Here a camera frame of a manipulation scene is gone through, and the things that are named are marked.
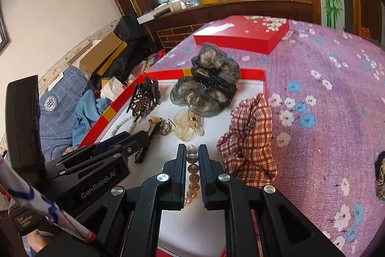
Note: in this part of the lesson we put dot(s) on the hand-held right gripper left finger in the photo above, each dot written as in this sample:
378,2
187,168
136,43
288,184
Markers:
184,175

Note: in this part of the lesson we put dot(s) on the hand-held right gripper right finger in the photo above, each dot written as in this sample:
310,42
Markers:
202,175

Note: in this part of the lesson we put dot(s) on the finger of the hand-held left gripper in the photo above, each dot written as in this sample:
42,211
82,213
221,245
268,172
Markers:
135,150
126,138

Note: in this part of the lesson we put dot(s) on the brown shell hair claw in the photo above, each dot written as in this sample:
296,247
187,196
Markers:
161,126

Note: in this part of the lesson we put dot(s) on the clear flower hair clip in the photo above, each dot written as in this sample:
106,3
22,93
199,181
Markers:
189,124

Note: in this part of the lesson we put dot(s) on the red plaid scrunchie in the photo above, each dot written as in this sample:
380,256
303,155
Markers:
249,136

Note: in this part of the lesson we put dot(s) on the blue plaid cloth with emblem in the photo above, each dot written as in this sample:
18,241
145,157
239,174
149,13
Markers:
63,112

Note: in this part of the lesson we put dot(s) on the black beaded hair claw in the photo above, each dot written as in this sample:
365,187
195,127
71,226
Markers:
146,97

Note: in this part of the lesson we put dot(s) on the light blue cloth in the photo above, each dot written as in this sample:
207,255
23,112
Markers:
87,112

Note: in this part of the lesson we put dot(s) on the white crumpled tissue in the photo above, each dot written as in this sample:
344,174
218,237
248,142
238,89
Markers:
111,88

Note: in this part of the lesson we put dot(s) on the white striped rod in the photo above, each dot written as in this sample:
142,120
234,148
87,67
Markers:
24,189

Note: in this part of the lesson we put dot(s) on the dark organza scrunchie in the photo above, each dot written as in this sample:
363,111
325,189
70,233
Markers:
215,62
201,97

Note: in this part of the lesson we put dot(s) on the black plastic bag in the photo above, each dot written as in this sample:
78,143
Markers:
132,58

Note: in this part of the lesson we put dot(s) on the colourful small box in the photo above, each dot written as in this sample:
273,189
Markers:
155,58

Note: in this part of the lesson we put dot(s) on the cardboard box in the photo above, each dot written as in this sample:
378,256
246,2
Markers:
99,55

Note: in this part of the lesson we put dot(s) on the black paper bag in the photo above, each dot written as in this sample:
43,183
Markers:
129,26

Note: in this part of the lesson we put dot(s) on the white flat box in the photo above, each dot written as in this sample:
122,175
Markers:
152,14

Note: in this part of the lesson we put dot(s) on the purple floral bedsheet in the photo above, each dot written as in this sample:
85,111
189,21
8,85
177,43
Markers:
324,112

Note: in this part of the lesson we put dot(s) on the large red flat box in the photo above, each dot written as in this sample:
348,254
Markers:
240,31

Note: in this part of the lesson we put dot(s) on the wooden counter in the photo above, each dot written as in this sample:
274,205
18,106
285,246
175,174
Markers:
240,8

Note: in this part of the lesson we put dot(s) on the leopard print scrunchie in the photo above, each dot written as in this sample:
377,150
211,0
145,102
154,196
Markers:
380,175

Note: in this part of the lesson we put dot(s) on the dark framed wall picture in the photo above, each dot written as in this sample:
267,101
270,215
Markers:
3,34

